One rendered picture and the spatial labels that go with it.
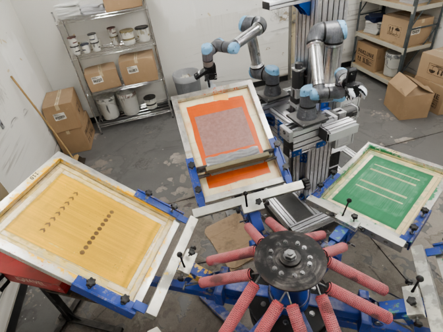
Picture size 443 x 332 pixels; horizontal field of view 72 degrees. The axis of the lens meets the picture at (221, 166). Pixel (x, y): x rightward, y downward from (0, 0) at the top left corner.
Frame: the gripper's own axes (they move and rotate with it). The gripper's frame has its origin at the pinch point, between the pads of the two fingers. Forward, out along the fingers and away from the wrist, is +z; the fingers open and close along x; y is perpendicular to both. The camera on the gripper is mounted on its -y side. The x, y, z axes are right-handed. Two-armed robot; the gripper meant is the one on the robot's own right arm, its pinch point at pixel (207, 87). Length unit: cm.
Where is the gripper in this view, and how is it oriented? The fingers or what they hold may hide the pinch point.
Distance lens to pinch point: 241.3
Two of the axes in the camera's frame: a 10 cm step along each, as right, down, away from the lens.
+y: 9.6, -2.4, 1.3
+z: 0.4, 5.9, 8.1
